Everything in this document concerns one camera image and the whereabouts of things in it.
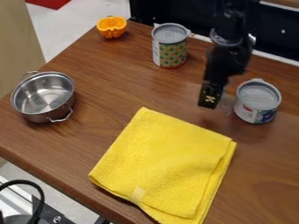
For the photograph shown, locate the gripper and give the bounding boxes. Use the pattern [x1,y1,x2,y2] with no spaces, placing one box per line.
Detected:
[196,40,255,110]

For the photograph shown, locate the short can with white label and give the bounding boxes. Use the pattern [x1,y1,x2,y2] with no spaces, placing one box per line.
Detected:
[232,78,283,125]

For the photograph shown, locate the tall can with dotted label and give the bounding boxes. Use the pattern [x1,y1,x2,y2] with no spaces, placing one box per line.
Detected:
[150,22,193,70]

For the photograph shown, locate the yellow cloth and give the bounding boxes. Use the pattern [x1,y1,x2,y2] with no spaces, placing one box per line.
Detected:
[87,106,239,224]

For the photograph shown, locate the orange toy pepper half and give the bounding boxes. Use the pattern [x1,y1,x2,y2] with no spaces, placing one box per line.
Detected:
[95,16,129,39]

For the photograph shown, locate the silver pot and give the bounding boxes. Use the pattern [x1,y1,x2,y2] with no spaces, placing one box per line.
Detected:
[9,70,76,124]

